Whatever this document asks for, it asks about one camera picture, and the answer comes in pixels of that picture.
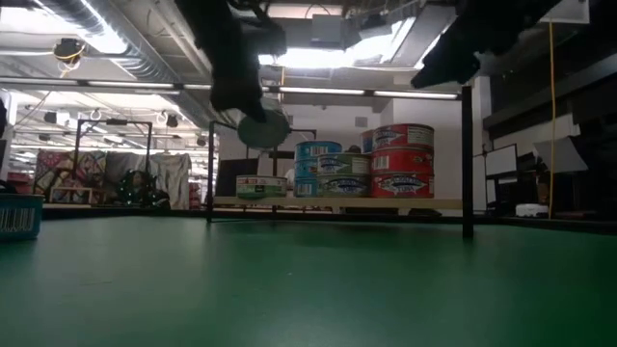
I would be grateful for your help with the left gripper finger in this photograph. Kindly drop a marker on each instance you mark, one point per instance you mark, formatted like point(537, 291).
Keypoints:
point(233, 87)

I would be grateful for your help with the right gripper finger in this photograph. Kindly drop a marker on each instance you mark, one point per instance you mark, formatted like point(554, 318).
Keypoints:
point(453, 65)

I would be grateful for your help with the white green label can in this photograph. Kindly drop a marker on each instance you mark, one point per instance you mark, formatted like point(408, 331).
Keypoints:
point(270, 132)
point(261, 187)

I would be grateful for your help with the red label tuna can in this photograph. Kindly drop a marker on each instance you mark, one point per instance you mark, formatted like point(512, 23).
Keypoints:
point(403, 185)
point(403, 160)
point(404, 136)

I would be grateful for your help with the blue label tuna can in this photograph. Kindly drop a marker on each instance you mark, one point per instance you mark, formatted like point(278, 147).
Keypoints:
point(315, 150)
point(305, 188)
point(19, 219)

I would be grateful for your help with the blue tuna can yellow text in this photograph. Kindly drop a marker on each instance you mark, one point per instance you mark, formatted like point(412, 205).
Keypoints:
point(306, 168)

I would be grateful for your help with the wild planet salmon can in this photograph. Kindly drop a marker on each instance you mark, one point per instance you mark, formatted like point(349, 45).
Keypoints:
point(367, 142)

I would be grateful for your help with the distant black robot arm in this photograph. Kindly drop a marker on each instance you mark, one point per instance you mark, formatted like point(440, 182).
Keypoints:
point(137, 188)

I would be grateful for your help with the ceiling light strip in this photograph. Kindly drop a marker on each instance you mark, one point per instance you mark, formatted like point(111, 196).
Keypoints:
point(323, 90)
point(96, 83)
point(395, 94)

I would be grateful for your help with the black monitor screen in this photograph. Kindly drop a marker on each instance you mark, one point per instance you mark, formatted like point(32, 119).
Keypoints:
point(224, 178)

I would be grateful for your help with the white board panel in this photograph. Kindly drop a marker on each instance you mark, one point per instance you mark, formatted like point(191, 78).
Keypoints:
point(501, 161)

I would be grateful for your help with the white hanging sheet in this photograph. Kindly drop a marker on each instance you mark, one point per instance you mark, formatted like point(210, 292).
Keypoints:
point(169, 173)

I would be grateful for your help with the grey ceiling unit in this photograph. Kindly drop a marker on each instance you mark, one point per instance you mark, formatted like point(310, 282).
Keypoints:
point(327, 29)

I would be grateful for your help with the colourful patterned cloth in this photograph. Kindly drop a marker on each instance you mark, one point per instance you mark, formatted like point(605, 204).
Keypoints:
point(72, 166)

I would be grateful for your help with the green table mat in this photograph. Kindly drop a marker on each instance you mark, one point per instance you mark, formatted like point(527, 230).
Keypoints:
point(308, 299)

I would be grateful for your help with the silver spiral ceiling duct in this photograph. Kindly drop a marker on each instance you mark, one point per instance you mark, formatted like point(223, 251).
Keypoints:
point(144, 67)

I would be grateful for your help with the wooden shelf black metal frame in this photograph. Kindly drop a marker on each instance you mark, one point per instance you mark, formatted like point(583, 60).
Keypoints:
point(467, 168)

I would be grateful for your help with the black metal station frame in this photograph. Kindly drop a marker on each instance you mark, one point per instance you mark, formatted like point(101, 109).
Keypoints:
point(115, 122)

